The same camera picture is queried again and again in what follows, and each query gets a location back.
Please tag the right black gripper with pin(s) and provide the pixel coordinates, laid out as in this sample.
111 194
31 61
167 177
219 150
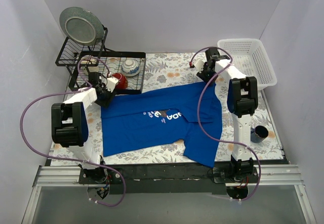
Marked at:
205 75

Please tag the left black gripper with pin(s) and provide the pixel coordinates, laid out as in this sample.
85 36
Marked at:
105 98

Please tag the blue printed t shirt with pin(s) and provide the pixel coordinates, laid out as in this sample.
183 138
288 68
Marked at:
163 116

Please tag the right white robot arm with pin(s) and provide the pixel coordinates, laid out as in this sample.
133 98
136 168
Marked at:
242 101

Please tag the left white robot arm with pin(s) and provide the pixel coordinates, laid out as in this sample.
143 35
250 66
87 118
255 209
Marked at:
69 121

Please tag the red bowl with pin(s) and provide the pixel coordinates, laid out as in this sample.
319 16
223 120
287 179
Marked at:
122 80

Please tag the cream mug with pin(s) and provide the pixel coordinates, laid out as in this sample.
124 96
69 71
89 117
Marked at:
89 65

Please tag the white blue patterned bowl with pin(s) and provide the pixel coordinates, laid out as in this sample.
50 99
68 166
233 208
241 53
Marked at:
130 67

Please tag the white plastic basket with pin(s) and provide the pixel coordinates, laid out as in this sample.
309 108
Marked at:
250 58

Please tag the floral table mat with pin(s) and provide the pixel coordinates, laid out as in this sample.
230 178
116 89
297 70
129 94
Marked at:
171 69

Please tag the grey green plate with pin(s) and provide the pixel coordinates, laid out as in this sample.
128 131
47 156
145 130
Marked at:
82 26

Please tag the dark blue mug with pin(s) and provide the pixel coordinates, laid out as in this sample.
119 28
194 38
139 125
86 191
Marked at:
259 133

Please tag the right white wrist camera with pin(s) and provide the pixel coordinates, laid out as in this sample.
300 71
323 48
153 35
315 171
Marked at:
198 65

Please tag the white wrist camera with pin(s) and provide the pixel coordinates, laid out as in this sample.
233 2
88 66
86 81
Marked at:
198 65
111 83

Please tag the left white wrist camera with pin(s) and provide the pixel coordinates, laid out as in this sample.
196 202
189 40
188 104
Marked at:
111 83

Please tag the black wire dish rack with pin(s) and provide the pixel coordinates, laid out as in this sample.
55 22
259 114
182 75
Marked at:
71 53

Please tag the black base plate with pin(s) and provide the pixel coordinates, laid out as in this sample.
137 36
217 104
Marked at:
168 178

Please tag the aluminium frame rail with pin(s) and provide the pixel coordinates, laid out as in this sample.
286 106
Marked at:
279 196

